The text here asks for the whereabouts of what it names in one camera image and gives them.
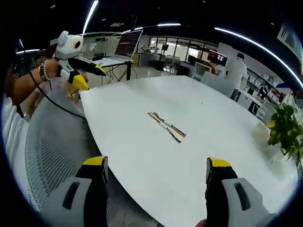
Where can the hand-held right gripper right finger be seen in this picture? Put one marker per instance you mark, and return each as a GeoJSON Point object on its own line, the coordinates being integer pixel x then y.
{"type": "Point", "coordinates": [222, 196]}

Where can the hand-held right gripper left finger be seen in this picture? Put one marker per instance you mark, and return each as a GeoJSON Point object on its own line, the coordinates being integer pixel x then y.
{"type": "Point", "coordinates": [92, 194]}

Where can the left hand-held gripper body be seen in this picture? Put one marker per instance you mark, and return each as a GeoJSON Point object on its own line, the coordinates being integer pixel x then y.
{"type": "Point", "coordinates": [67, 48]}

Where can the person's left hand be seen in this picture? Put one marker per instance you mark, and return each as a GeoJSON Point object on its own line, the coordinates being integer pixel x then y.
{"type": "Point", "coordinates": [53, 69]}

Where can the person's right hand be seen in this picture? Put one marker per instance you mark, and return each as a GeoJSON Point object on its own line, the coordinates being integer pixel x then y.
{"type": "Point", "coordinates": [202, 223]}

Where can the ceiling light strip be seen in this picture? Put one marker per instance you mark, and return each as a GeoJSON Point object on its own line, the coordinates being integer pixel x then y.
{"type": "Point", "coordinates": [90, 16]}
{"type": "Point", "coordinates": [169, 24]}

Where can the silver open laptop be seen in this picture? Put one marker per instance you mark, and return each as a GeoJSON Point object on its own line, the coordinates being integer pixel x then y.
{"type": "Point", "coordinates": [125, 46]}

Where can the wooden cabinet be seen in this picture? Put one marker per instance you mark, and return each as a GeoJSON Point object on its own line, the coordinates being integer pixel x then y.
{"type": "Point", "coordinates": [136, 59]}

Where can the grey mesh office chair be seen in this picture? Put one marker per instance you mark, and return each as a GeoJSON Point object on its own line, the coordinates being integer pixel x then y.
{"type": "Point", "coordinates": [54, 146]}

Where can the translucent container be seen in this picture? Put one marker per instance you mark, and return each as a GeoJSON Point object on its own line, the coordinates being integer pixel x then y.
{"type": "Point", "coordinates": [261, 129]}

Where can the green potted plant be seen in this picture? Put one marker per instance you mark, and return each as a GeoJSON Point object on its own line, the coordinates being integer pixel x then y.
{"type": "Point", "coordinates": [287, 130]}

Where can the computer monitor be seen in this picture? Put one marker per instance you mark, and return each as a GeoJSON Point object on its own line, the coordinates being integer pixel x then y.
{"type": "Point", "coordinates": [217, 58]}

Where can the long curved ceiling light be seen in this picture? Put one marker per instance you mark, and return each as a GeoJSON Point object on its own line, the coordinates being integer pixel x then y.
{"type": "Point", "coordinates": [260, 46]}

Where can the ceiling air vent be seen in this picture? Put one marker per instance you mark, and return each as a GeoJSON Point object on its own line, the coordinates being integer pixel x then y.
{"type": "Point", "coordinates": [287, 37]}

